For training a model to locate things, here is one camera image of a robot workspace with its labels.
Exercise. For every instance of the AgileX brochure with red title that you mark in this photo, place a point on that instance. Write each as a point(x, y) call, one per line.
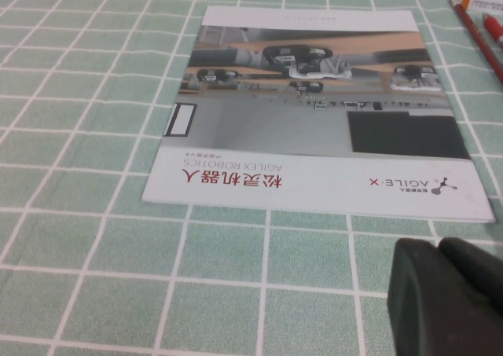
point(275, 136)

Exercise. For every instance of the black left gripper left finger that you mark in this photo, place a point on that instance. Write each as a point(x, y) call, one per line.
point(420, 301)

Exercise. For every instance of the red ballpoint pen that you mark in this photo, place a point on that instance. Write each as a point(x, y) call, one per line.
point(494, 30)

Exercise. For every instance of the brown red pencil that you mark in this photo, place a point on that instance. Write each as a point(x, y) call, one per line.
point(475, 37)

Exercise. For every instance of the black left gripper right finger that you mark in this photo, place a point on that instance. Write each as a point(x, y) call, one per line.
point(483, 277)

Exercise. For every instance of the green checked tablecloth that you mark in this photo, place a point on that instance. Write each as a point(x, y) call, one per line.
point(98, 254)

